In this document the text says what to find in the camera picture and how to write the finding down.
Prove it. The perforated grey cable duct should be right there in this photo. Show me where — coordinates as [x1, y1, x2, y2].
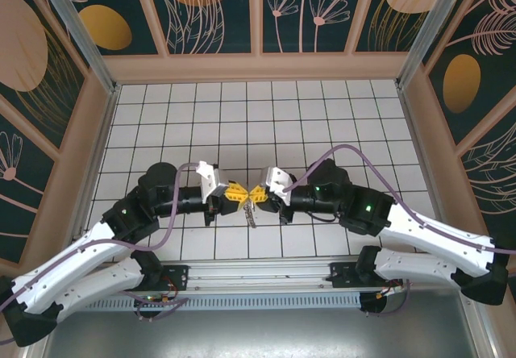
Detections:
[86, 292, 363, 313]

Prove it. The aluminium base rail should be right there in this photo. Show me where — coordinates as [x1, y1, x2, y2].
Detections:
[185, 259, 334, 294]

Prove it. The red black wire bundle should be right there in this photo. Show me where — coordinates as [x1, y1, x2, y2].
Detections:
[160, 279, 181, 305]
[377, 285, 406, 299]

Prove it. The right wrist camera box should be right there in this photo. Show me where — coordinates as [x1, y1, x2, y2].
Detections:
[257, 166, 298, 208]

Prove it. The aluminium corner post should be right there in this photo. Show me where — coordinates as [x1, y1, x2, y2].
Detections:
[33, 0, 122, 94]
[394, 0, 483, 90]

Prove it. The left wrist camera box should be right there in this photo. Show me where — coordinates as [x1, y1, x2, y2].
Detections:
[196, 160, 229, 205]

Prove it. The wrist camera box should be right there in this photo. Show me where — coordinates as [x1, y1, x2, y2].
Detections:
[257, 166, 298, 208]
[196, 160, 229, 205]

